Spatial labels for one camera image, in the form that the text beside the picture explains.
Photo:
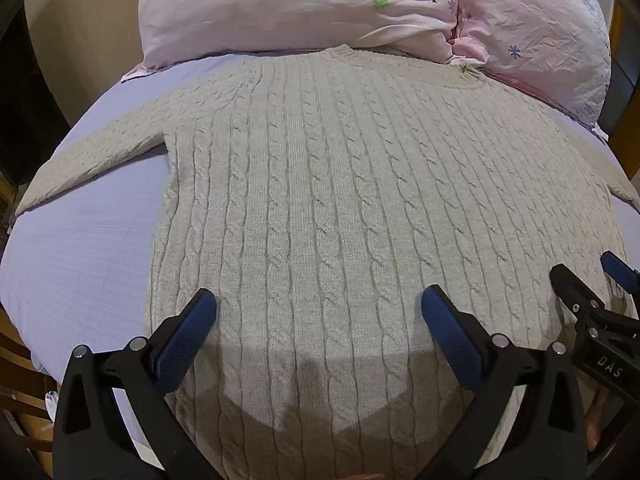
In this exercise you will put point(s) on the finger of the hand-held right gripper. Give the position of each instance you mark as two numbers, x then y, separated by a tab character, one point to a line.
575	292
620	270

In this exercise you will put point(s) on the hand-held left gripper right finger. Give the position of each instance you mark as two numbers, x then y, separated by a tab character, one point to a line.
450	330

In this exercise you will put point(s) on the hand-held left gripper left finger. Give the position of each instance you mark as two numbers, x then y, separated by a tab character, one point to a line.
186	330

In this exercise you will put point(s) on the person's right hand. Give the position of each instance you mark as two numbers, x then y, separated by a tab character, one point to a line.
596	422

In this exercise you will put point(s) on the lavender bed sheet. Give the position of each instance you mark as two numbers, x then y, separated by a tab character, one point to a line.
75	260

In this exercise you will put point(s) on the pink floral pillow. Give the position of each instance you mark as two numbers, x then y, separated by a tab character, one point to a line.
540	25
300	5

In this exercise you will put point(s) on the wooden bed frame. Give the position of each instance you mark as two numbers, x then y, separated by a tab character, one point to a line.
22	390

